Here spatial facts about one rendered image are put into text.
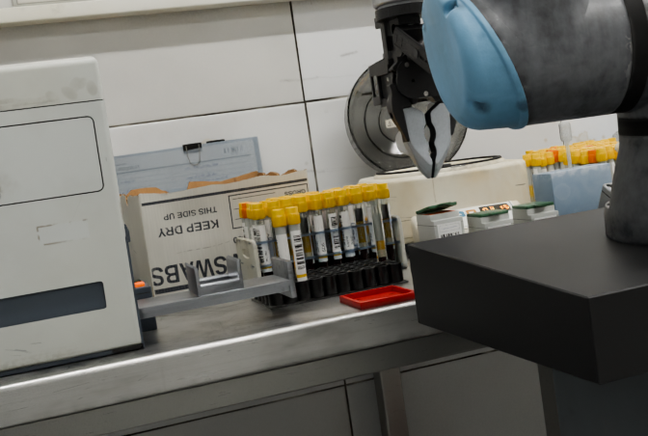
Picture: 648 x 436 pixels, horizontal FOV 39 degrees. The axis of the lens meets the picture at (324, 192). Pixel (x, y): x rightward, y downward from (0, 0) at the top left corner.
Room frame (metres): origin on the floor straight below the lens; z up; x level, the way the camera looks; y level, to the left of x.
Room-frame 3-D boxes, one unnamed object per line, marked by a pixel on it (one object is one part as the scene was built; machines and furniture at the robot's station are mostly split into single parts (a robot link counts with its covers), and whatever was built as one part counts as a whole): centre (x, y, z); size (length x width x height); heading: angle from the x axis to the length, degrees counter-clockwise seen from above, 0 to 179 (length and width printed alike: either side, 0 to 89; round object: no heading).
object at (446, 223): (1.12, -0.14, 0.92); 0.05 x 0.04 x 0.06; 20
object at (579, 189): (1.23, -0.33, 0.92); 0.10 x 0.07 x 0.10; 114
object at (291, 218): (1.12, 0.01, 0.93); 0.17 x 0.09 x 0.11; 108
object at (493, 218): (1.14, -0.20, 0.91); 0.05 x 0.04 x 0.07; 18
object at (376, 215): (1.15, -0.06, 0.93); 0.01 x 0.01 x 0.10
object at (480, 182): (1.44, -0.19, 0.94); 0.30 x 0.24 x 0.12; 9
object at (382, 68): (1.15, -0.13, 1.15); 0.09 x 0.08 x 0.12; 20
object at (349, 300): (1.01, -0.04, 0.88); 0.07 x 0.07 x 0.01; 18
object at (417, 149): (1.14, -0.11, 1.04); 0.06 x 0.03 x 0.09; 20
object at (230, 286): (0.99, 0.15, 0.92); 0.21 x 0.07 x 0.05; 108
